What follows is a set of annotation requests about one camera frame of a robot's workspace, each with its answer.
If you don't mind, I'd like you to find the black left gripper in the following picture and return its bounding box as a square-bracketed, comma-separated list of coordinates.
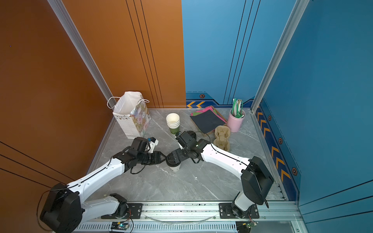
[137, 150, 168, 165]

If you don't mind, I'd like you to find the white paper coffee cup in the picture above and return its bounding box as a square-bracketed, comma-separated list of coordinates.
[170, 164, 181, 172]

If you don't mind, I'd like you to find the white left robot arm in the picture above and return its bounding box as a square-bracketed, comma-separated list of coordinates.
[37, 137, 164, 233]

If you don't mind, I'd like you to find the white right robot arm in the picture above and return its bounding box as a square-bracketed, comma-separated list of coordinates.
[166, 131, 274, 219]

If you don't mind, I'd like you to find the stack of black lids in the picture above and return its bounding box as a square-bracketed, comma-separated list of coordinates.
[187, 131, 197, 140]

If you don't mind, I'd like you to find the brown cardboard napkin tray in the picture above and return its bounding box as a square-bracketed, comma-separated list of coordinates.
[190, 106, 227, 134]

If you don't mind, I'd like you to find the dark grey napkin stack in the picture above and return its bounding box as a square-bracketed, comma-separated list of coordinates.
[190, 111, 226, 134]

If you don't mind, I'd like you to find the beige pulp cup carrier stack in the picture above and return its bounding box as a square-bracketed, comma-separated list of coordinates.
[213, 126, 231, 151]

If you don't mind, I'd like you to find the stack of paper cups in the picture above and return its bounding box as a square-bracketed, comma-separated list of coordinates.
[166, 113, 180, 135]

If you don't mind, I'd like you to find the pink napkin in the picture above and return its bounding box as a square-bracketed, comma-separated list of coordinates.
[190, 106, 227, 122]

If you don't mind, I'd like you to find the pink metal bucket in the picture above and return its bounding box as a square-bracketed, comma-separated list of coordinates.
[226, 110, 246, 133]

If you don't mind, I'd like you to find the patterned paper gift bag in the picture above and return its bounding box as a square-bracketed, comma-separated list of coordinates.
[107, 91, 151, 139]

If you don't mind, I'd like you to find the green circuit board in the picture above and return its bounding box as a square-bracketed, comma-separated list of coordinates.
[110, 221, 129, 232]

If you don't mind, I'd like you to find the small circuit board right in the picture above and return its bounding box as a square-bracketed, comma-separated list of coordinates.
[236, 221, 257, 233]

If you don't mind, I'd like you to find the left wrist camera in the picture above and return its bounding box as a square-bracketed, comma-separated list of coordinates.
[148, 137, 158, 153]

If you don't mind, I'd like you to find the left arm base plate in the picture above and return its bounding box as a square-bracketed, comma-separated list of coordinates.
[101, 203, 143, 219]

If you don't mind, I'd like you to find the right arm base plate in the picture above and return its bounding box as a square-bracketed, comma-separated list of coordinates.
[219, 203, 260, 219]

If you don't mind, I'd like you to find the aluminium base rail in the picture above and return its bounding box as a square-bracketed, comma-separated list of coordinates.
[75, 201, 308, 233]

